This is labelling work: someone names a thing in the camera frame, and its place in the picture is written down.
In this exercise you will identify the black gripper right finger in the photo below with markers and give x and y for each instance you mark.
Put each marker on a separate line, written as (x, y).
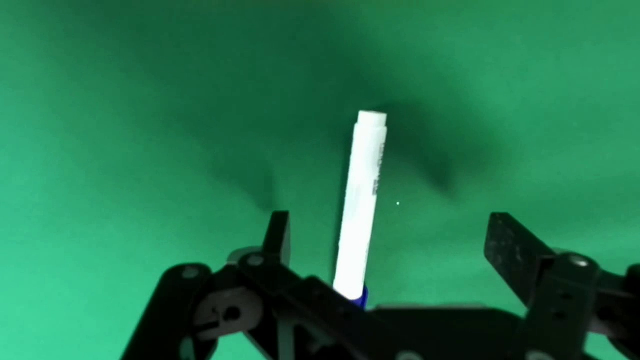
(567, 293)

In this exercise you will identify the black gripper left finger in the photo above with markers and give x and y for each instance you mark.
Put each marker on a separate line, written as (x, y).
(266, 293)

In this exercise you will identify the white marker with blue cap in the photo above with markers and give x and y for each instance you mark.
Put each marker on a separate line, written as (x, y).
(362, 201)

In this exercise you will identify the green tablecloth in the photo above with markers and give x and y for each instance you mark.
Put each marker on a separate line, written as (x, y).
(132, 133)

